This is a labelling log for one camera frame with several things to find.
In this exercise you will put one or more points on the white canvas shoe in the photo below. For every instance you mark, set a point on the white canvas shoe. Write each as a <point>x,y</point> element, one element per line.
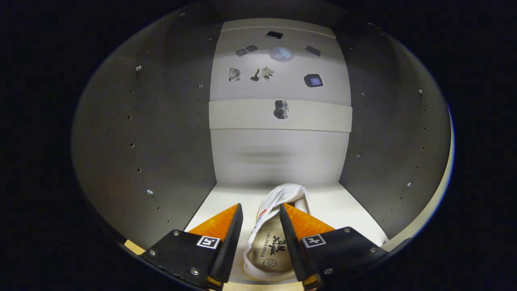
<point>268,250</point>

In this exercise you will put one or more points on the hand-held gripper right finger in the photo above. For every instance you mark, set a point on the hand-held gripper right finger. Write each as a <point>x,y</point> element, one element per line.
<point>295,246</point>

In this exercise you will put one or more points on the grey shoe cabinet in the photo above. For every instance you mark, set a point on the grey shoe cabinet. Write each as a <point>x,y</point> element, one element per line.
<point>161,141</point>

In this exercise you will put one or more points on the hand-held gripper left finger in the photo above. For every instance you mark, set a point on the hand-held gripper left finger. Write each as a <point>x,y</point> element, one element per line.
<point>228,246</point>

